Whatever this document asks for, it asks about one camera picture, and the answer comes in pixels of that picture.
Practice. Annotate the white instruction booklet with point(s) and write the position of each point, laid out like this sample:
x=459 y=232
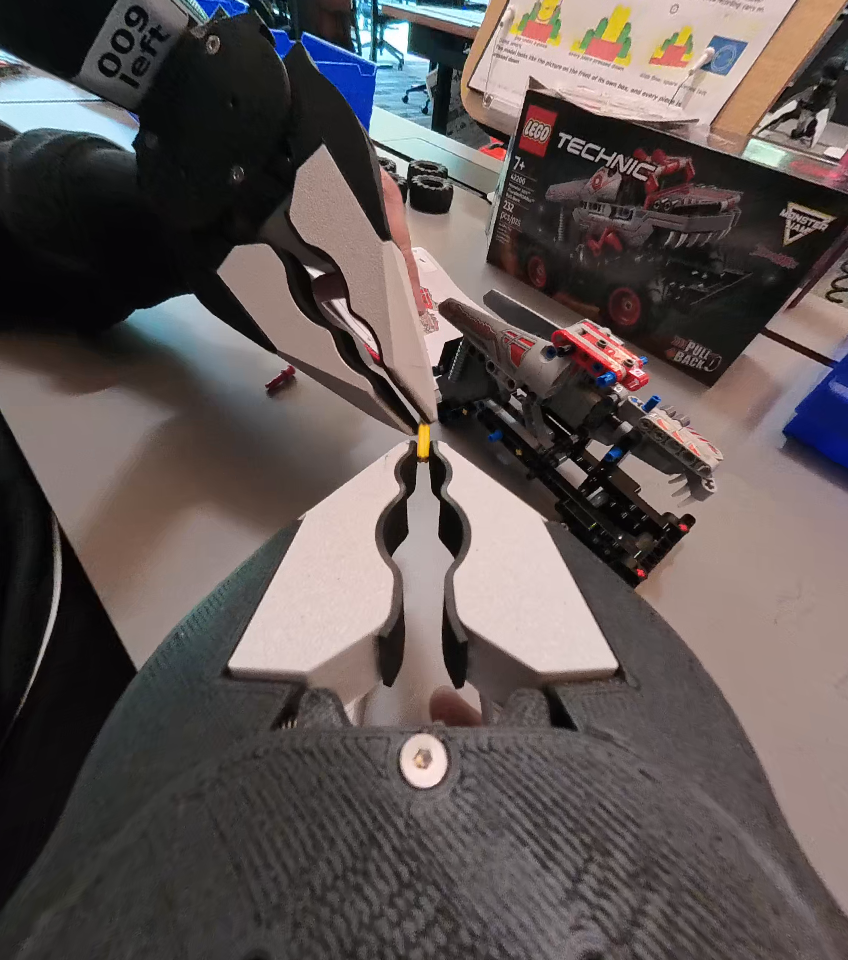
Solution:
x=445 y=281

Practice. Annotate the black toy set box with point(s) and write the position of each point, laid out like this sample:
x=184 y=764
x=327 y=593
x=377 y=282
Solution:
x=694 y=247

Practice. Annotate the person's left forearm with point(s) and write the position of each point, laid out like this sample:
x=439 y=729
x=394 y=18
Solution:
x=33 y=217

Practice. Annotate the blue plastic bin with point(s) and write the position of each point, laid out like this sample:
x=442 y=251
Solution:
x=334 y=75

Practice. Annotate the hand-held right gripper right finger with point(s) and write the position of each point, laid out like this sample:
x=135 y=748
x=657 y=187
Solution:
x=529 y=592

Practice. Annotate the white instruction poster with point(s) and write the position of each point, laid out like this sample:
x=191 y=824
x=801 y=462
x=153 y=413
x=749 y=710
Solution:
x=641 y=75

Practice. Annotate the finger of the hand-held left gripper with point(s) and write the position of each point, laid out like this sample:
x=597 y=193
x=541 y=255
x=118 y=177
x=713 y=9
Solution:
x=352 y=247
x=289 y=322

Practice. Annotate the grey red brick truck model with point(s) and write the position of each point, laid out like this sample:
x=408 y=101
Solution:
x=544 y=360

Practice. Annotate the black rubber toy tyre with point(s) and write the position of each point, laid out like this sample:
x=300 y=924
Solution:
x=433 y=199
x=427 y=169
x=388 y=165
x=400 y=187

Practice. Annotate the small red brick pin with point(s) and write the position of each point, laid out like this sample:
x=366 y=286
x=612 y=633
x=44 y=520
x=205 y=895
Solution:
x=280 y=380

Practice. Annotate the small yellow connector piece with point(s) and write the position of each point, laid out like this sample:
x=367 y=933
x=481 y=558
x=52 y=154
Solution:
x=423 y=442

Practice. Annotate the person's left hand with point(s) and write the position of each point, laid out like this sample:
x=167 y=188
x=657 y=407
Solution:
x=398 y=206

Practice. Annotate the adjacent grey table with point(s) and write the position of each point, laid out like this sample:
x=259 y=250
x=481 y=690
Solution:
x=439 y=146

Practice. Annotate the cardboard display board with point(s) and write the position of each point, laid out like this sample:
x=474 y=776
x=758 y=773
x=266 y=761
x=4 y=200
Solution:
x=791 y=52

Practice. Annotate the person's right hand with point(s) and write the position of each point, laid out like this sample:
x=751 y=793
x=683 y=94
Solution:
x=455 y=707

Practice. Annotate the grey desk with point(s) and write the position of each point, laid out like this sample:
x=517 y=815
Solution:
x=769 y=600

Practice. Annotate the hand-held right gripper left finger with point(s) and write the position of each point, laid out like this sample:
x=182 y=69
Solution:
x=319 y=585

